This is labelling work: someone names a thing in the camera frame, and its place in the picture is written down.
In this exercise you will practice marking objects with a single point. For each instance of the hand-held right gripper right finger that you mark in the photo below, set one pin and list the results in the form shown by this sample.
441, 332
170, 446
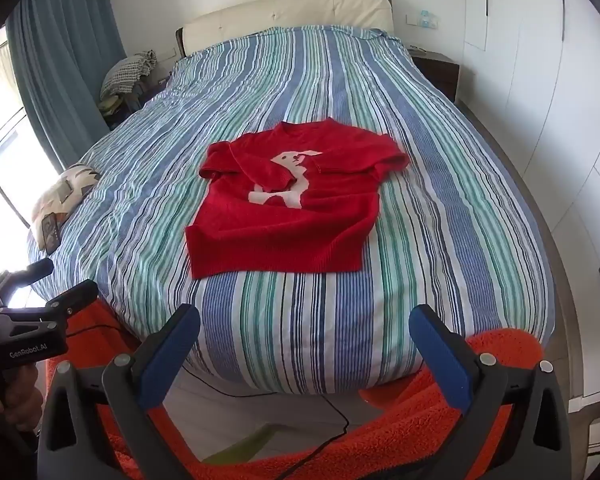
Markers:
440, 360

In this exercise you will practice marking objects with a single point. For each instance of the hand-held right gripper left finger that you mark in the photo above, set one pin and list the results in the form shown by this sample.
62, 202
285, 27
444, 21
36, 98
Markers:
172, 350

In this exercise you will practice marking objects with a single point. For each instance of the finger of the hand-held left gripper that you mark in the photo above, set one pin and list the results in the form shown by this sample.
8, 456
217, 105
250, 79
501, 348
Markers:
32, 274
72, 297

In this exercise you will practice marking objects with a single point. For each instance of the red sweater with white figure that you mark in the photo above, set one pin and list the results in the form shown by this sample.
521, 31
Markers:
290, 230

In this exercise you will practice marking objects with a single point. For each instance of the person's left hand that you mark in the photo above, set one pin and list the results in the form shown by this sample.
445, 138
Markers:
24, 400

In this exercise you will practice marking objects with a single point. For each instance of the dark phone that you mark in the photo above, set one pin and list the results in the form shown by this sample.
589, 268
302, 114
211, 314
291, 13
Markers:
51, 234

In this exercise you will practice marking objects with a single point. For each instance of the patterned beige pillow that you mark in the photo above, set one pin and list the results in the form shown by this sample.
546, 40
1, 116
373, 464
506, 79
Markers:
55, 200

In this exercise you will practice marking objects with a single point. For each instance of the orange fleece garment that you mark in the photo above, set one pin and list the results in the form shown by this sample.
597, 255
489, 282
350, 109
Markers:
380, 435

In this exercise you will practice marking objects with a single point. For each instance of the striped blue green bedspread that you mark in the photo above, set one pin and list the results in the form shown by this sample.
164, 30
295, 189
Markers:
380, 270

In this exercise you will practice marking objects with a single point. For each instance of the window with black railing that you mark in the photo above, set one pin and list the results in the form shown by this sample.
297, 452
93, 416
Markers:
10, 125

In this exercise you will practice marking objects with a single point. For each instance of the yellow green folded cloth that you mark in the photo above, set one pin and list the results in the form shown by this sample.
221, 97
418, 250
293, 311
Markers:
111, 104

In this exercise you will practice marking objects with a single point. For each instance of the dark bedside furniture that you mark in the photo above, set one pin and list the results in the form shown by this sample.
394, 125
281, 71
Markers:
140, 102

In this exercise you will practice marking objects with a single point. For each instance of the blue curtain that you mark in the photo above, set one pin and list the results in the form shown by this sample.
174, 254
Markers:
65, 60

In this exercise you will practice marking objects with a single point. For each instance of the checkered folded cloth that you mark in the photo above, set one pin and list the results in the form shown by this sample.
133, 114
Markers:
127, 71

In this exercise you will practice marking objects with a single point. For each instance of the white wardrobe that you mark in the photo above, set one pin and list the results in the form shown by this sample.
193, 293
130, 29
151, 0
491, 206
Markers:
555, 110

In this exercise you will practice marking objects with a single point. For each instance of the dark wooden nightstand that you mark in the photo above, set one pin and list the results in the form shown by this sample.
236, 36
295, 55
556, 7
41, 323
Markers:
437, 72

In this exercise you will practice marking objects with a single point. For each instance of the eyeglasses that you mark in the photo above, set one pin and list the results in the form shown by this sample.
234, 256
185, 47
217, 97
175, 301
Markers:
418, 50

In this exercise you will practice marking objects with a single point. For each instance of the light blue plug-in device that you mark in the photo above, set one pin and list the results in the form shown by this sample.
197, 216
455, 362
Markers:
427, 19

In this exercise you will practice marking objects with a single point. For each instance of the cream padded headboard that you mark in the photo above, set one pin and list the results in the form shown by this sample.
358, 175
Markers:
280, 15

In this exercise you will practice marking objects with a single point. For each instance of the wooden bed frame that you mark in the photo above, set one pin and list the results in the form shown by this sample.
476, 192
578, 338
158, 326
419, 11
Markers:
562, 290

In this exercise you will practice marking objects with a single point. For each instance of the white wall socket panel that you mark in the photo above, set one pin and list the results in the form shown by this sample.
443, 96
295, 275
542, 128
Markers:
412, 19

